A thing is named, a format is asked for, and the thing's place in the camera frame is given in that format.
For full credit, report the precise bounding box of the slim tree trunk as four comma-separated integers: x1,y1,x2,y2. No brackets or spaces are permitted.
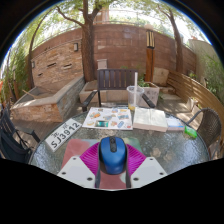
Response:
163,8,184,74

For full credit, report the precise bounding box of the black folding chair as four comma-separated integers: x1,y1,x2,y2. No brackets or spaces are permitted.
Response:
0,108,41,164

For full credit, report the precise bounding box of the wooden garden lamp post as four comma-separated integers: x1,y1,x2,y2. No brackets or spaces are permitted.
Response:
145,29,156,83

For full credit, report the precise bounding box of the open white book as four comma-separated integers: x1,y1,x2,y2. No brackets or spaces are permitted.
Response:
132,107,169,133

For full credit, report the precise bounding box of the floral print mouse pad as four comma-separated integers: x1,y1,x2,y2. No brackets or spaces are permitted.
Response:
60,137,144,190

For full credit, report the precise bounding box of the large tree trunk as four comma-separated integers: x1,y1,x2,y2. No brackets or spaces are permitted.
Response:
56,0,101,83

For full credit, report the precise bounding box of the brown wicker chair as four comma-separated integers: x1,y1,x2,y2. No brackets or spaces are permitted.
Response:
185,107,223,159

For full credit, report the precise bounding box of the pale stone block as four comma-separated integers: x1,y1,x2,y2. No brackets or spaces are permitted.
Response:
153,67,170,87

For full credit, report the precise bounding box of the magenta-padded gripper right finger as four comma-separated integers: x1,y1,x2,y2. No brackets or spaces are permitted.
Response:
124,143,168,189

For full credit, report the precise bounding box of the colourful picture sheet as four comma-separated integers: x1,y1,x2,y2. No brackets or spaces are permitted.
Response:
81,106,134,131

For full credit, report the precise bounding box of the raised stone garden bed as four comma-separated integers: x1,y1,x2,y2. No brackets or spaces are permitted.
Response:
10,75,86,124

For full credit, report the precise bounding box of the clear plastic cup with straw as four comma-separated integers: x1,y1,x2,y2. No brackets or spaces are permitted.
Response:
126,71,145,112

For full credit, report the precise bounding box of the beige wall utility box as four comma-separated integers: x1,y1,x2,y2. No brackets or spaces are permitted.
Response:
96,58,108,70

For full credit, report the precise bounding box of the white license plate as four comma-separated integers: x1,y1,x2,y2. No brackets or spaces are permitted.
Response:
44,118,83,153

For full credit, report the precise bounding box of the blue and black computer mouse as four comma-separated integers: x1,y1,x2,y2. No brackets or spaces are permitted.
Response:
98,135,128,176

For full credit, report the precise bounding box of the dark slatted wooden chair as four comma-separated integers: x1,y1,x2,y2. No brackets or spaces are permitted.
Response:
80,68,157,113

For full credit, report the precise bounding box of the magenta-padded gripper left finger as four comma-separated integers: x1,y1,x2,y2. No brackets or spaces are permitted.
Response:
57,142,103,189

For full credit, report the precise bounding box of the white square planter box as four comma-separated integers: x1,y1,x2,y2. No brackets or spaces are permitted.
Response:
139,81,160,108

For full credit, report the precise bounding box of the curved wooden slat bench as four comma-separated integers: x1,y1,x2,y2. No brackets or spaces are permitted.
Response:
166,69,224,134

